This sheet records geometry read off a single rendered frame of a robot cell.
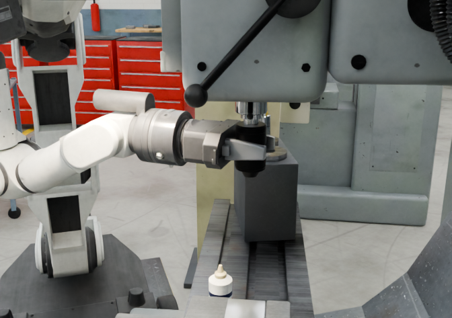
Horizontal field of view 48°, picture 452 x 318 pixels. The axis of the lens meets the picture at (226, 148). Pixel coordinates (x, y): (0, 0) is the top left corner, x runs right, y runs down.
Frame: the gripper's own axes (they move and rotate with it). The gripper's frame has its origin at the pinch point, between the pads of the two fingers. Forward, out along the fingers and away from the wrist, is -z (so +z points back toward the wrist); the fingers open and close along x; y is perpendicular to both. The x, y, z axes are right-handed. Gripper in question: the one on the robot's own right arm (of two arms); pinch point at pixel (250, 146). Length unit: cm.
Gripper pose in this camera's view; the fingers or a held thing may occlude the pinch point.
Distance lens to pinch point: 77.7
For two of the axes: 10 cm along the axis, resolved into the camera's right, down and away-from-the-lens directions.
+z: -9.4, -1.1, 3.2
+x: 3.3, -2.7, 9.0
